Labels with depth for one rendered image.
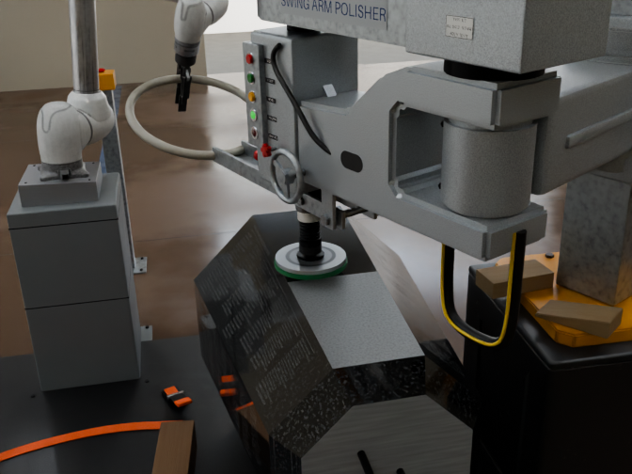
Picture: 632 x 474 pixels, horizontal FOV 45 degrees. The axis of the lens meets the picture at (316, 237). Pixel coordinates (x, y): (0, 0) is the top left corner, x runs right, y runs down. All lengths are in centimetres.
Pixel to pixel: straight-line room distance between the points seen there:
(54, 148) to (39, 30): 600
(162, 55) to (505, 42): 772
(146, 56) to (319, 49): 704
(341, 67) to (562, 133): 64
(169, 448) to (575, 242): 149
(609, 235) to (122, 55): 735
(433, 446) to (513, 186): 72
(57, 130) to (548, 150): 194
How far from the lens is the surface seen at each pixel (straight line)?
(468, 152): 158
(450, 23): 151
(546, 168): 171
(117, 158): 411
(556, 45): 148
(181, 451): 274
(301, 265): 224
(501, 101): 150
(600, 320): 212
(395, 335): 200
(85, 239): 306
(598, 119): 187
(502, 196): 160
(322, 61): 203
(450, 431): 198
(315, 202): 209
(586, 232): 226
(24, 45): 908
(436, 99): 160
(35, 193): 308
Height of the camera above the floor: 184
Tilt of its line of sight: 24 degrees down
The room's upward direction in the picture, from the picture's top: 2 degrees counter-clockwise
